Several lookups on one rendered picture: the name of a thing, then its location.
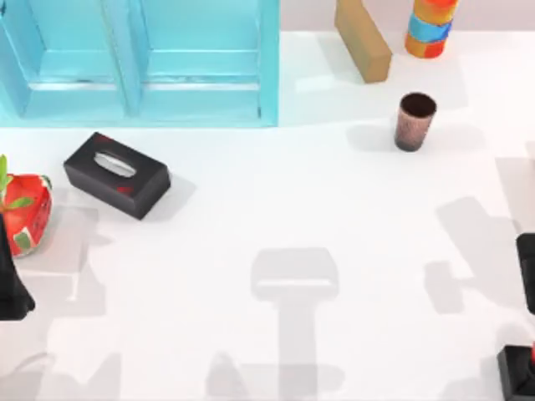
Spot orange and blue can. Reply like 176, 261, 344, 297
404, 0, 461, 59

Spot black tissue box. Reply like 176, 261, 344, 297
63, 131, 172, 221

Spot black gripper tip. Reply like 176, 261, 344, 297
0, 213, 36, 322

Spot brown cardboard block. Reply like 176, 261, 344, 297
334, 0, 394, 84

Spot black block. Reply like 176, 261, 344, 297
515, 232, 535, 314

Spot light blue rack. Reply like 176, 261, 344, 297
0, 0, 281, 129

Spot dark brown cup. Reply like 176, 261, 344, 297
394, 92, 438, 152

